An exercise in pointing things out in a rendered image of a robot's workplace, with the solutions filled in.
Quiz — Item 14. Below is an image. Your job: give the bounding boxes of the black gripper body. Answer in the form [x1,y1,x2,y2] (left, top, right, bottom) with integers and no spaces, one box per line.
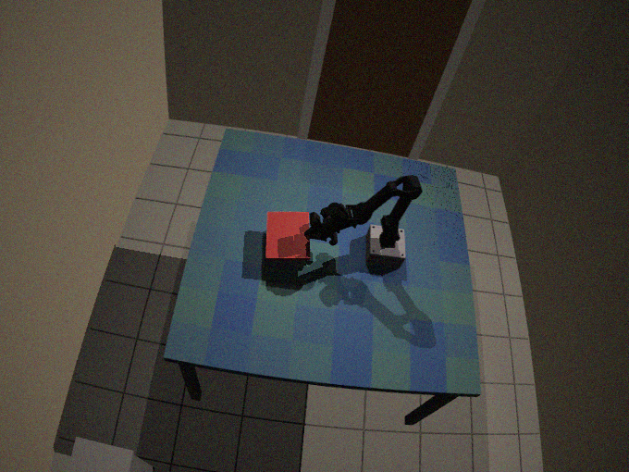
[310,212,340,246]

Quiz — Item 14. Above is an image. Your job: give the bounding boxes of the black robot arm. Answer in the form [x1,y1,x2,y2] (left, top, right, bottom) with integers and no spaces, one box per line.
[320,175,422,248]

